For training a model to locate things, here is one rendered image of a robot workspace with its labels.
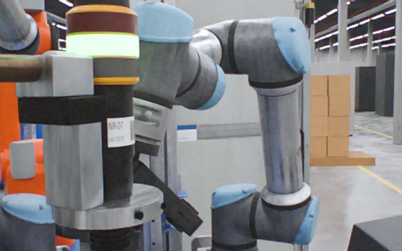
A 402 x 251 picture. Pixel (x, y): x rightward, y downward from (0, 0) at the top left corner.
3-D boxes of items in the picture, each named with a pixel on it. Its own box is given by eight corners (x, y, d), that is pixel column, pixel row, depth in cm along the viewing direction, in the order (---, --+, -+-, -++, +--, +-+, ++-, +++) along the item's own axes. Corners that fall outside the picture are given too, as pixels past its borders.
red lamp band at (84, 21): (105, 31, 26) (105, 8, 26) (50, 35, 28) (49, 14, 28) (152, 36, 30) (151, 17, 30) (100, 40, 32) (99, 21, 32)
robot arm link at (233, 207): (221, 227, 127) (220, 178, 126) (269, 233, 122) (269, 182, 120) (202, 241, 116) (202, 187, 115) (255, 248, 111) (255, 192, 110)
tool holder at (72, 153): (89, 249, 24) (82, 52, 23) (-2, 229, 27) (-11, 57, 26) (184, 206, 31) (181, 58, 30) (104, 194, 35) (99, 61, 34)
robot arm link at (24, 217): (50, 260, 105) (47, 201, 104) (-11, 263, 104) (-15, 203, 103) (62, 242, 117) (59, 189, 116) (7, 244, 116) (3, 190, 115)
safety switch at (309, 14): (299, 45, 246) (300, 0, 244) (295, 46, 250) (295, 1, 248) (313, 46, 250) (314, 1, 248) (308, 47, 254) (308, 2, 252)
